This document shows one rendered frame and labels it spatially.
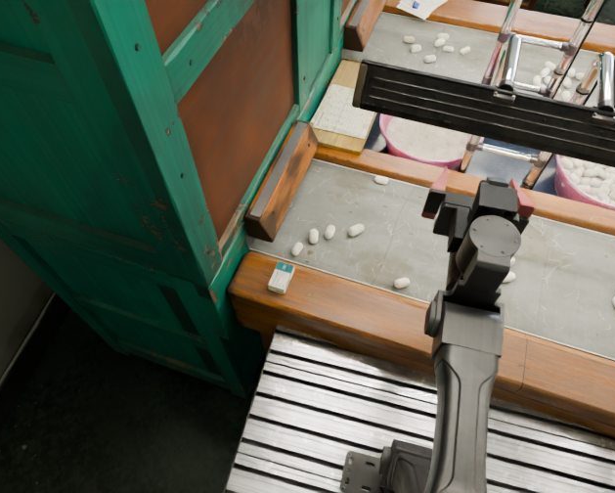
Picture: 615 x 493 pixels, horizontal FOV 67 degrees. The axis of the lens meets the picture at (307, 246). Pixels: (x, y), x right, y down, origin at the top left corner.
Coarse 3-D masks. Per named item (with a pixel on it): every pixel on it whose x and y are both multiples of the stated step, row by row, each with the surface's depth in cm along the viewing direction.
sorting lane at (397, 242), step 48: (336, 192) 111; (384, 192) 111; (288, 240) 104; (336, 240) 104; (384, 240) 103; (432, 240) 103; (528, 240) 103; (576, 240) 103; (384, 288) 97; (432, 288) 97; (528, 288) 97; (576, 288) 97; (576, 336) 91
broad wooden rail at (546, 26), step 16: (400, 0) 150; (448, 0) 150; (464, 0) 150; (416, 16) 148; (432, 16) 147; (448, 16) 145; (464, 16) 145; (480, 16) 145; (496, 16) 145; (528, 16) 145; (544, 16) 145; (496, 32) 144; (528, 32) 141; (544, 32) 140; (560, 32) 140; (592, 32) 140; (608, 32) 140; (592, 48) 138; (608, 48) 137
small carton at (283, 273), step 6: (282, 264) 95; (288, 264) 95; (276, 270) 94; (282, 270) 94; (288, 270) 94; (276, 276) 94; (282, 276) 94; (288, 276) 94; (270, 282) 93; (276, 282) 93; (282, 282) 93; (288, 282) 94; (270, 288) 93; (276, 288) 92; (282, 288) 92
